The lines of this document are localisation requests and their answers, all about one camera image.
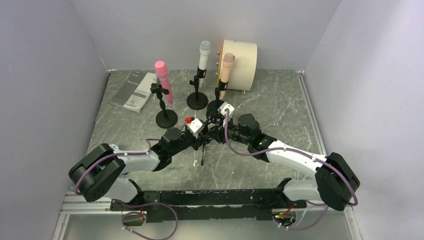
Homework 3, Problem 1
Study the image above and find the black tripod shock-mount stand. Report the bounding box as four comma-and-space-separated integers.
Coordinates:
199, 110, 225, 166

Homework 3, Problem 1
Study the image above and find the black round-base mic stand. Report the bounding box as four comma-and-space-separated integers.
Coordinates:
150, 83, 178, 129
186, 67, 209, 110
206, 81, 227, 114

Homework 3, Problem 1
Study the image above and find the pink microphone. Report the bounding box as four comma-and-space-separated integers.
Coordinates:
154, 60, 174, 105

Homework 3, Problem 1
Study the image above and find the peach microphone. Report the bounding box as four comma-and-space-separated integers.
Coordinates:
218, 52, 235, 100

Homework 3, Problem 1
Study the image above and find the white microphone silver grille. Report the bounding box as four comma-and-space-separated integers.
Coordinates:
198, 40, 211, 87

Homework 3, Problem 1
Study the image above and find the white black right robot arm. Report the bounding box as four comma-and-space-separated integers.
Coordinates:
207, 110, 361, 211

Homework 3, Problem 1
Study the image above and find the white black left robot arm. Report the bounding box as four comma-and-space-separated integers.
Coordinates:
68, 127, 201, 203

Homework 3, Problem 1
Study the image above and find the cream cylindrical speaker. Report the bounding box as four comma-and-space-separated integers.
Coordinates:
216, 39, 258, 93

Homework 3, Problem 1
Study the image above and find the grey white booklet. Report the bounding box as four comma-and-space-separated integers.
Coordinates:
110, 70, 158, 113

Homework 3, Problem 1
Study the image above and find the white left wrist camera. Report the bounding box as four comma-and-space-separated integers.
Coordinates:
185, 117, 205, 139

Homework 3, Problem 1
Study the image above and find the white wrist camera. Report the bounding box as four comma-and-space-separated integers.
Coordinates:
217, 101, 235, 118
185, 117, 205, 139

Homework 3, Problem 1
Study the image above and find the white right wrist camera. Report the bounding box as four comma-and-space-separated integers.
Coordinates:
217, 101, 235, 118

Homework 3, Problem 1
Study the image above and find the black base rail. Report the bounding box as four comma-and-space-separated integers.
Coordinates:
110, 187, 307, 223

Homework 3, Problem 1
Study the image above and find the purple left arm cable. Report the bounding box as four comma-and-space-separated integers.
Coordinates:
74, 122, 190, 240

